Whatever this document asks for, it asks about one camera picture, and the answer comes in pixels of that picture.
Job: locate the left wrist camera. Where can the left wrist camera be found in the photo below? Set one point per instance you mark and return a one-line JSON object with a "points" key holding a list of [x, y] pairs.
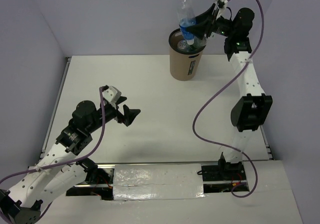
{"points": [[111, 95]]}

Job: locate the green label clear bottle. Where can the green label clear bottle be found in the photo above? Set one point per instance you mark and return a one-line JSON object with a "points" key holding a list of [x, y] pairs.
{"points": [[201, 42]]}

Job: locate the blue label bottle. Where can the blue label bottle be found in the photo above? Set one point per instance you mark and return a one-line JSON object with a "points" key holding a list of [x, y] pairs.
{"points": [[186, 18], [183, 46]]}

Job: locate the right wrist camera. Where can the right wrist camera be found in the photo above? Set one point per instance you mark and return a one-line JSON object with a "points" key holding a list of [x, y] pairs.
{"points": [[220, 7]]}

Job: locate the shiny silver foil sheet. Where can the shiny silver foil sheet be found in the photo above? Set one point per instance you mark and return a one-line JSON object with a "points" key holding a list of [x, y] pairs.
{"points": [[157, 182]]}

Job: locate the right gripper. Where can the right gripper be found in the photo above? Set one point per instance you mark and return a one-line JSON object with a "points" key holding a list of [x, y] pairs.
{"points": [[200, 29]]}

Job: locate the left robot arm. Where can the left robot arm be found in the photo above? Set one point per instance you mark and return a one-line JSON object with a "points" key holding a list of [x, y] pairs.
{"points": [[27, 201]]}

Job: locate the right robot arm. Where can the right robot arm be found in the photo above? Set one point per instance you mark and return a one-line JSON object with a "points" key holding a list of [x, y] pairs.
{"points": [[253, 106]]}

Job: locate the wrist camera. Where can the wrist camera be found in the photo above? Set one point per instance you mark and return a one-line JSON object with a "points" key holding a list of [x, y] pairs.
{"points": [[111, 95], [220, 7]]}

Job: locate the brown cylindrical paper bin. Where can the brown cylindrical paper bin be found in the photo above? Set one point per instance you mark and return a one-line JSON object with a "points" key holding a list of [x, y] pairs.
{"points": [[183, 66]]}

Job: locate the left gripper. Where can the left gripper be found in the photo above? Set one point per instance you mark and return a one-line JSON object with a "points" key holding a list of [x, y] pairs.
{"points": [[129, 114]]}

